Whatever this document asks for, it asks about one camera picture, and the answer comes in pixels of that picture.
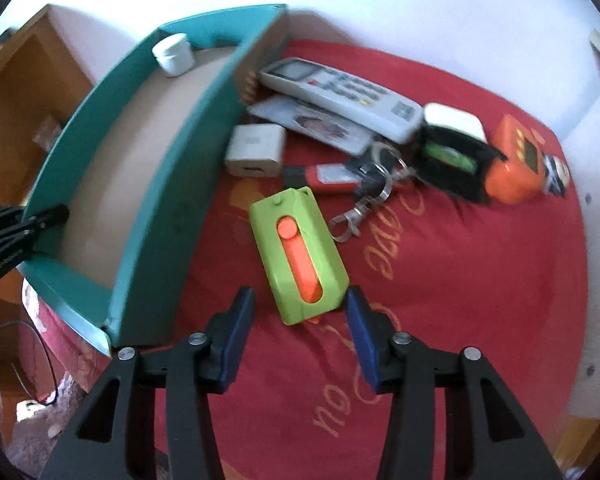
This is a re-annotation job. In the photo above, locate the white earbuds case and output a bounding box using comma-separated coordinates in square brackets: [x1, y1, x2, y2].
[424, 102, 487, 145]

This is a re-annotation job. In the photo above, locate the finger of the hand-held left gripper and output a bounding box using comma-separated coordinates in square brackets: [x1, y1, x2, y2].
[0, 242, 33, 291]
[0, 203, 71, 256]

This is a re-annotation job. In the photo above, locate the red printed mat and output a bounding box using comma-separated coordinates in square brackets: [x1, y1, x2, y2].
[22, 40, 588, 480]

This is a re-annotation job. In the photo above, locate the key ring with keys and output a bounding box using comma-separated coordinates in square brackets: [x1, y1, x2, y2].
[329, 141, 416, 243]

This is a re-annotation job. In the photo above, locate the orange digital clock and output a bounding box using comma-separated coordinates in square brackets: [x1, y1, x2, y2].
[484, 115, 548, 206]

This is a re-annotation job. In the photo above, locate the green case with orange slider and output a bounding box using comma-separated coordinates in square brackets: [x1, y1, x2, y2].
[248, 186, 350, 326]

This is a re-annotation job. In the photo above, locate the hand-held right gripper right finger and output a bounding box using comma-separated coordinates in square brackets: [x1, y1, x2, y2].
[344, 286, 566, 480]

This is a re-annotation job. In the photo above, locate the white remote control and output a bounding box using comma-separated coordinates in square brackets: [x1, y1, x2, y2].
[258, 57, 426, 145]

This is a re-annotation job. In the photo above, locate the white plastic jar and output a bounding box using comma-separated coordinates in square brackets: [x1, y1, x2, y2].
[151, 32, 193, 78]

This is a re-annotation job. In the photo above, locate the clear plastic packet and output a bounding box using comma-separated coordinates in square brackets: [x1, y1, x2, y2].
[32, 115, 63, 151]

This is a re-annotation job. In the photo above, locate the wooden cabinet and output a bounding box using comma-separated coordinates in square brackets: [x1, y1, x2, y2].
[0, 4, 93, 211]

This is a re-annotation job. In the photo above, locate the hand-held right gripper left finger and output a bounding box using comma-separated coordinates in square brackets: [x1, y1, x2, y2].
[39, 286, 257, 480]

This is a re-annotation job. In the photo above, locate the black cable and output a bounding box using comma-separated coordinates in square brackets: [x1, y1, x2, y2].
[0, 320, 60, 407]

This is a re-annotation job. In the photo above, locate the white plug adapter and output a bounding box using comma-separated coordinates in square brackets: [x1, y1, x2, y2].
[224, 124, 287, 178]

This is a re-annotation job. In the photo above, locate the black and white toy figure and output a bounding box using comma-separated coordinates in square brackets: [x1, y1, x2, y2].
[542, 152, 572, 197]

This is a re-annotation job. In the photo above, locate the card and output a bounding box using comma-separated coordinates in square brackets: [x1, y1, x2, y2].
[246, 94, 376, 157]

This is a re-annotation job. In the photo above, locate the teal cardboard box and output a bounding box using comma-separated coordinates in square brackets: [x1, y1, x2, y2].
[16, 3, 290, 358]

